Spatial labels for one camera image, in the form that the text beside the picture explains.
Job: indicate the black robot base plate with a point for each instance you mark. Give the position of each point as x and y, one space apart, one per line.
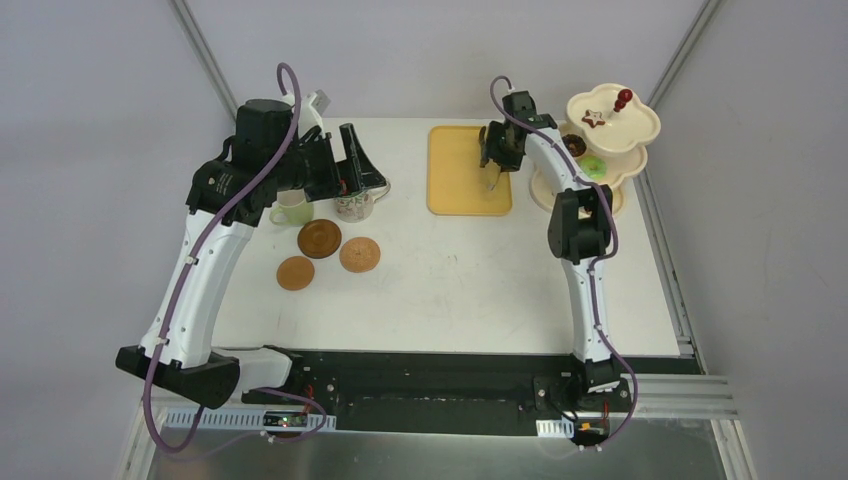
457 393

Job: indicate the yellow plastic tray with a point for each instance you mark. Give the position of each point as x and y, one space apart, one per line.
456 183

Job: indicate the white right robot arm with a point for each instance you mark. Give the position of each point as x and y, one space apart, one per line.
580 233

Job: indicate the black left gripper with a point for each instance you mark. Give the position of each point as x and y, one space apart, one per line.
337 166

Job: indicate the aluminium frame post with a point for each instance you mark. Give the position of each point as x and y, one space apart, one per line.
203 52
700 24

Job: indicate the light woven round coaster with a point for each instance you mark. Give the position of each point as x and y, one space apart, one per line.
360 254

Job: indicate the chocolate sprinkled donut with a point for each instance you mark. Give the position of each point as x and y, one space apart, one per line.
575 145

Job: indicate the floral mug with green inside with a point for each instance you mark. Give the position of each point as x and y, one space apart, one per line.
357 208

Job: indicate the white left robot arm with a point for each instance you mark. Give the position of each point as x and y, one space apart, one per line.
273 149

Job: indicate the light green mug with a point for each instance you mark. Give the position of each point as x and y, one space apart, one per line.
296 214

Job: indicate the right aluminium frame post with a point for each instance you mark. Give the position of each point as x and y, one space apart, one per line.
700 24

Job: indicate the left aluminium frame post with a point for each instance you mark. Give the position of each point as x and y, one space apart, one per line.
203 52

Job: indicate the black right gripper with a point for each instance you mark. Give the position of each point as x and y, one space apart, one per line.
496 153

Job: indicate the orange round coaster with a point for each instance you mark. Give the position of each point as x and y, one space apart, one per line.
295 273

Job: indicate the cream three-tier cake stand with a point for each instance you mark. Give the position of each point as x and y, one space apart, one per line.
621 142

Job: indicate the dark brown wooden coaster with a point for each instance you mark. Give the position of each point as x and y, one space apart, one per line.
319 238

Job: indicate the right white slotted cable duct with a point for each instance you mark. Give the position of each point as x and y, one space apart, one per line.
555 428

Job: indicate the metal tongs with black tips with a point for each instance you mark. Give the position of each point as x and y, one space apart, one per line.
490 168

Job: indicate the green frosted donut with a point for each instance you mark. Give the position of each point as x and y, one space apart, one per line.
593 166

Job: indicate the star-shaped chocolate cookie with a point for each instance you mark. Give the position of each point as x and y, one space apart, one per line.
593 118

